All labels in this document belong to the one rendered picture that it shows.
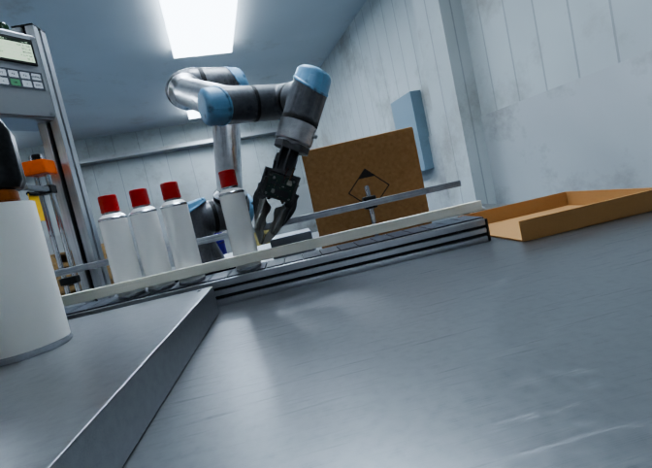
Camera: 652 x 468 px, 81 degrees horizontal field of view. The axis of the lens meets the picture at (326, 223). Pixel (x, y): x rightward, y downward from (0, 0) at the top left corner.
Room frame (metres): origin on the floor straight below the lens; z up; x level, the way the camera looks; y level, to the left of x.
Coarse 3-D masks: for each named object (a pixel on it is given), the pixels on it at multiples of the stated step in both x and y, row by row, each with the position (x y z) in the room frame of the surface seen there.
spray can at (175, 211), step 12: (168, 192) 0.75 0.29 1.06; (168, 204) 0.74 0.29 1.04; (180, 204) 0.75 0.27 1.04; (168, 216) 0.74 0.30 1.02; (180, 216) 0.75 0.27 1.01; (168, 228) 0.75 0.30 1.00; (180, 228) 0.74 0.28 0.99; (192, 228) 0.77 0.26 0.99; (180, 240) 0.74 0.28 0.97; (192, 240) 0.76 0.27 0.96; (180, 252) 0.74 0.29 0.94; (192, 252) 0.75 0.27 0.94; (180, 264) 0.74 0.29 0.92; (192, 264) 0.75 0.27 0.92; (204, 276) 0.77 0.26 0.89
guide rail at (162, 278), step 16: (448, 208) 0.78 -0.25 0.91; (464, 208) 0.78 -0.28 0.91; (480, 208) 0.78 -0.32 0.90; (384, 224) 0.76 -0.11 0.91; (400, 224) 0.77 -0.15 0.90; (416, 224) 0.77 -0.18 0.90; (304, 240) 0.76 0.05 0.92; (320, 240) 0.75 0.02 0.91; (336, 240) 0.76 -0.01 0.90; (240, 256) 0.74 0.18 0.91; (256, 256) 0.74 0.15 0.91; (272, 256) 0.74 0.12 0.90; (176, 272) 0.73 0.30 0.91; (192, 272) 0.73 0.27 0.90; (208, 272) 0.73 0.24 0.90; (96, 288) 0.71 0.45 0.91; (112, 288) 0.72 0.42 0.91; (128, 288) 0.72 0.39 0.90; (64, 304) 0.71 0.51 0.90
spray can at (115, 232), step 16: (112, 208) 0.75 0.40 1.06; (112, 224) 0.74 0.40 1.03; (128, 224) 0.77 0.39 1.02; (112, 240) 0.74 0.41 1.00; (128, 240) 0.75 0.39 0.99; (112, 256) 0.74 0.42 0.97; (128, 256) 0.75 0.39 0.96; (112, 272) 0.74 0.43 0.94; (128, 272) 0.74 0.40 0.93; (144, 288) 0.76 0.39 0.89
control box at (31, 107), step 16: (0, 32) 0.82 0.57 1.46; (16, 32) 0.85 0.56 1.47; (0, 64) 0.80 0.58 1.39; (16, 64) 0.83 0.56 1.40; (0, 96) 0.79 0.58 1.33; (16, 96) 0.82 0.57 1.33; (32, 96) 0.84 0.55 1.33; (48, 96) 0.87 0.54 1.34; (0, 112) 0.78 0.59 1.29; (16, 112) 0.81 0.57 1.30; (32, 112) 0.83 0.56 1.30; (48, 112) 0.86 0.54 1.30; (16, 128) 0.87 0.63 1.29; (32, 128) 0.89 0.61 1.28
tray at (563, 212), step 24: (576, 192) 0.94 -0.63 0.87; (600, 192) 0.87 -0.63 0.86; (624, 192) 0.81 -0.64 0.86; (648, 192) 0.72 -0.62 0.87; (480, 216) 0.96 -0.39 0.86; (504, 216) 0.96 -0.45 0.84; (528, 216) 0.95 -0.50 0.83; (552, 216) 0.70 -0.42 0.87; (576, 216) 0.71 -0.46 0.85; (600, 216) 0.71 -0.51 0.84; (624, 216) 0.72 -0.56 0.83; (528, 240) 0.70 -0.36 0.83
